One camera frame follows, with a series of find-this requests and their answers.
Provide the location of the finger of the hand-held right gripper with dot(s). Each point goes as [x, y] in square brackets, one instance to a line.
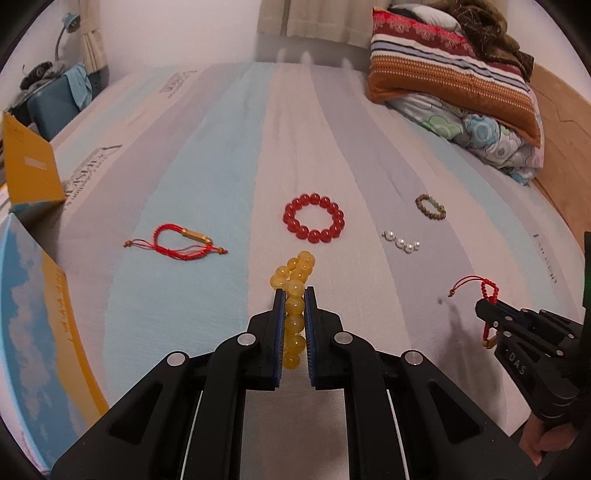
[496, 311]
[519, 367]

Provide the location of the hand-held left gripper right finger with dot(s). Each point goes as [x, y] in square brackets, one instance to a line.
[311, 323]

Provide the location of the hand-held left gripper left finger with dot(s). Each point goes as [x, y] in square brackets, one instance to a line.
[279, 323]

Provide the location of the blue and yellow cardboard box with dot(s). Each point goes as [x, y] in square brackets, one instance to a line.
[41, 332]

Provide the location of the person's right hand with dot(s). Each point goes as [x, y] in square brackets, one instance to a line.
[535, 438]

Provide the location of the floral quilt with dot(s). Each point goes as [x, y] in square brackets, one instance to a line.
[489, 134]

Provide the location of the striped red orange pillow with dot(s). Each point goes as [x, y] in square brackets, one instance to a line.
[443, 69]

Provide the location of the brown fuzzy blanket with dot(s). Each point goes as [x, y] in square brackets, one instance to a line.
[494, 32]

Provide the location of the white pillow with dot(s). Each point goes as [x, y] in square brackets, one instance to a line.
[434, 16]

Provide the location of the teal cloth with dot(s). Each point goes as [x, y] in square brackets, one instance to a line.
[79, 85]

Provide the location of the blue suitcase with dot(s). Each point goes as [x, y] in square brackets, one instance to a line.
[51, 108]

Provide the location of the tied beige curtain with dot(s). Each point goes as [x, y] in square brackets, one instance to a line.
[92, 37]

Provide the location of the dark clothes pile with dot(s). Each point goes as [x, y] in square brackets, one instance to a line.
[44, 71]

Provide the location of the blue desk lamp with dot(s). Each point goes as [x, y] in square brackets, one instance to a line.
[69, 25]

